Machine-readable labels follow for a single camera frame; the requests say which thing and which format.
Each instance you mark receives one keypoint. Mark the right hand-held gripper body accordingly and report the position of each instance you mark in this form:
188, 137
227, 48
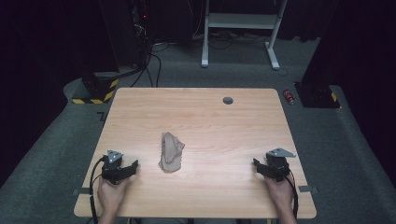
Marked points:
277, 166

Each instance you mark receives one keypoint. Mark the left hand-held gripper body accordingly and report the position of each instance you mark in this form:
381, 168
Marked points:
112, 169

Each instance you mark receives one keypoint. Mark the beige cloth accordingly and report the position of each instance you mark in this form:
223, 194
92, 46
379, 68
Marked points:
170, 154

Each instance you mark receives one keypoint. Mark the person's left hand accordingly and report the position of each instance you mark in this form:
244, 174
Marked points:
111, 194

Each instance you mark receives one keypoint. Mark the person's right hand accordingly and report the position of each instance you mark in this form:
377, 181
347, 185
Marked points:
280, 194

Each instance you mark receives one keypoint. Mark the grey tape strip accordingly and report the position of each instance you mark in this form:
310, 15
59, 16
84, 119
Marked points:
81, 191
308, 188

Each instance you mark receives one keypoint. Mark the grey round table grommet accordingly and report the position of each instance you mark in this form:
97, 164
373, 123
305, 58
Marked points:
228, 100

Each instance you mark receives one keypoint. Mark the red can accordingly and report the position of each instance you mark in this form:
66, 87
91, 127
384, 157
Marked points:
288, 96

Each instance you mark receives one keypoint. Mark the black yellow striped pillar base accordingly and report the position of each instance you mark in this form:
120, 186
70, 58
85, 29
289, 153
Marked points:
96, 90

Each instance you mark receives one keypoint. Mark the dark equipment rack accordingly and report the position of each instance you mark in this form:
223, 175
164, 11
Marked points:
141, 21

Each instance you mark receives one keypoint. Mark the white metal stand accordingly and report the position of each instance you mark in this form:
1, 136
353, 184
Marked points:
239, 21

